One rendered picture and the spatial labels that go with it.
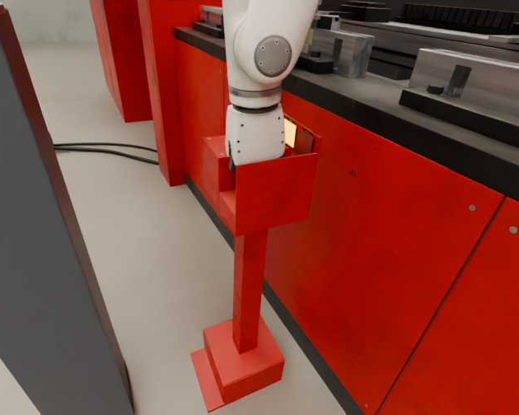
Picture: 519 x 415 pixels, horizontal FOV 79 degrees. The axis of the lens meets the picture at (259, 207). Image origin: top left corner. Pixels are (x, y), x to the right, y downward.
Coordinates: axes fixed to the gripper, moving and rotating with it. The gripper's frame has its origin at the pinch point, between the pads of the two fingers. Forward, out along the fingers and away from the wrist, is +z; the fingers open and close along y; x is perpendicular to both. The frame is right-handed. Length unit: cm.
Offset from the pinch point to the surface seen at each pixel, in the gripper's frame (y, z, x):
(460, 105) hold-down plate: -32.3, -13.8, 13.4
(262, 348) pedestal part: -1, 62, -1
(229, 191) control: 4.5, 3.1, -4.0
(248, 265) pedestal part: 2.0, 24.2, -2.1
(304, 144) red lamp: -9.5, -6.4, 1.0
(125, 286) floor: 37, 71, -55
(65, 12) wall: 58, 21, -727
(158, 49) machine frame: -6, -3, -127
